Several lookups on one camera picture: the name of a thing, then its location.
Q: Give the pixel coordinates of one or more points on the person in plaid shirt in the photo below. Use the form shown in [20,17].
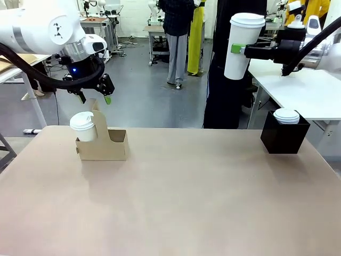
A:
[175,53]

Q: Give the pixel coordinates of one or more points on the tall white paper cup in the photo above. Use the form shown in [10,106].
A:
[239,64]

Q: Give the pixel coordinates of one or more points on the white side table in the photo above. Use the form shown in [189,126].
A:
[10,76]

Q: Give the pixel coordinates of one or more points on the small white paper cup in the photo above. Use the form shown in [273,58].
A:
[86,134]

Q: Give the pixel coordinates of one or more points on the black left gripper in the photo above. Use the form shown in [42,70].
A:
[80,69]

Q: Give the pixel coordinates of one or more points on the brown cardboard sheets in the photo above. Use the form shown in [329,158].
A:
[24,58]

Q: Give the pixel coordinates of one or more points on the white power strip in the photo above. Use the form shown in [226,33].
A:
[32,131]

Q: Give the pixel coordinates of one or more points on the grey background work table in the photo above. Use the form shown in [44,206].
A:
[155,28]

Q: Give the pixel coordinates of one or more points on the person in yellow jacket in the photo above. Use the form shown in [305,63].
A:
[317,8]

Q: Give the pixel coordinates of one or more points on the brown cardboard cup carrier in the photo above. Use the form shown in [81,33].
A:
[106,152]

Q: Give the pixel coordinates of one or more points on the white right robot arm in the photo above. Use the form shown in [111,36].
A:
[333,56]

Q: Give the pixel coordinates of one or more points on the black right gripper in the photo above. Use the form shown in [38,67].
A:
[290,45]

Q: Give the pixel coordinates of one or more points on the black square box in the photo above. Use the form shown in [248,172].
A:
[282,141]

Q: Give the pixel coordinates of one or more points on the person in black clothes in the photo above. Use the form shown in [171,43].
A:
[226,101]

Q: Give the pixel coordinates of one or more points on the yellow hanging garment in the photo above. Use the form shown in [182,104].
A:
[195,40]

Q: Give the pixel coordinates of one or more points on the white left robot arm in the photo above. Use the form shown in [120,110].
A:
[40,29]

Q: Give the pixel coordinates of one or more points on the metal background workbench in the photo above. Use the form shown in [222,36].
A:
[101,24]

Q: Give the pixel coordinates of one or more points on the black metal frame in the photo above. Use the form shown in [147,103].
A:
[10,153]

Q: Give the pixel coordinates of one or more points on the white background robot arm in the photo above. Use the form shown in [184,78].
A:
[153,10]
[296,13]
[102,5]

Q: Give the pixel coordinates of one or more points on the white table with metal legs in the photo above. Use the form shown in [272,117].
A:
[306,93]

